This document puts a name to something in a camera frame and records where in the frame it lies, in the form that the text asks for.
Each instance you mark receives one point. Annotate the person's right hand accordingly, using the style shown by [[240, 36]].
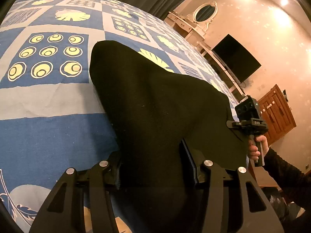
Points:
[[253, 152]]

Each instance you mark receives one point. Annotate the white dressing table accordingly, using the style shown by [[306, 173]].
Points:
[[192, 32]]

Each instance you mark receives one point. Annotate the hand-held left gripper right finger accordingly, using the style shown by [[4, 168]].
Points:
[[188, 161]]

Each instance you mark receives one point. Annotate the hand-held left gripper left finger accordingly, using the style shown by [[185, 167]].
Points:
[[118, 174]]

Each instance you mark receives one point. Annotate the black pants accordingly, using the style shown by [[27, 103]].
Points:
[[150, 106]]

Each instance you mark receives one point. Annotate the oval wall mirror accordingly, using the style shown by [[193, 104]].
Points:
[[205, 12]]

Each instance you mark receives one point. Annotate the blue patterned bed sheet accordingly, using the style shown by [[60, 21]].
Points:
[[48, 131]]

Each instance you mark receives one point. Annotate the black television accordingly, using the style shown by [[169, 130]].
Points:
[[235, 58]]

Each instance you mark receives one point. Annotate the person's right forearm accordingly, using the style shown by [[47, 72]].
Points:
[[286, 174]]

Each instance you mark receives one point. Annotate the brown wooden door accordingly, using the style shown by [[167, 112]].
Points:
[[277, 116]]

